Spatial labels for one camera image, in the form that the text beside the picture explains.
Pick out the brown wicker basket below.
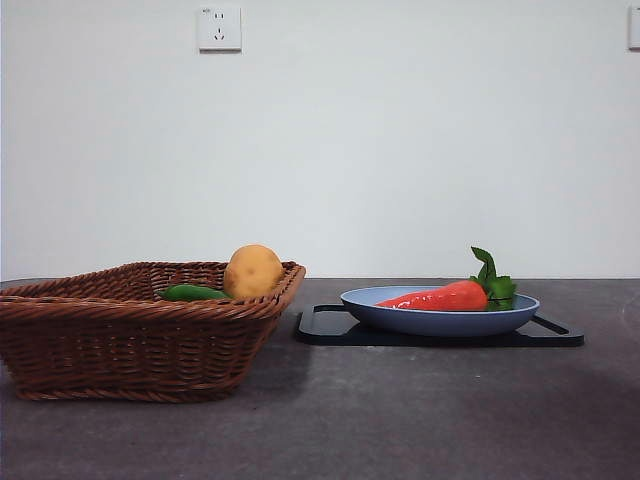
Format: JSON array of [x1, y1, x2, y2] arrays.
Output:
[[0, 259, 307, 404]]

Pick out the orange carrot with green leaves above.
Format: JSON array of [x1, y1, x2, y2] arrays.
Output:
[[374, 245, 519, 313]]

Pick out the blue round plate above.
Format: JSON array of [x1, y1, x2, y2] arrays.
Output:
[[339, 284, 542, 338]]

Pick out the green pepper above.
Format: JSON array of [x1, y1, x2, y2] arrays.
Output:
[[155, 282, 232, 302]]

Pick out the black flat tray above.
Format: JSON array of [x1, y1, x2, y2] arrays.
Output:
[[296, 302, 586, 348]]

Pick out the yellow-brown potato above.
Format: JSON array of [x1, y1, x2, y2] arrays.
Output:
[[222, 243, 286, 301]]

